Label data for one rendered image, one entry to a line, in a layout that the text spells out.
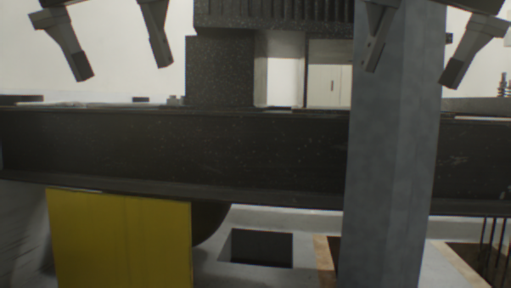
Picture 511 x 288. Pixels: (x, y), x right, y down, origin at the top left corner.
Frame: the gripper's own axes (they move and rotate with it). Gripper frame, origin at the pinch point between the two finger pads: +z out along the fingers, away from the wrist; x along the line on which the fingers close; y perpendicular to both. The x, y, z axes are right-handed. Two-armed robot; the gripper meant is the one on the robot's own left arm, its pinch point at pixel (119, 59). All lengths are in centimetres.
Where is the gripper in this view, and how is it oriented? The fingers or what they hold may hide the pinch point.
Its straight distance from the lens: 40.1
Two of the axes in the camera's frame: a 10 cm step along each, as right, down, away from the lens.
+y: 1.0, -4.9, 8.7
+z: 1.6, 8.7, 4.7
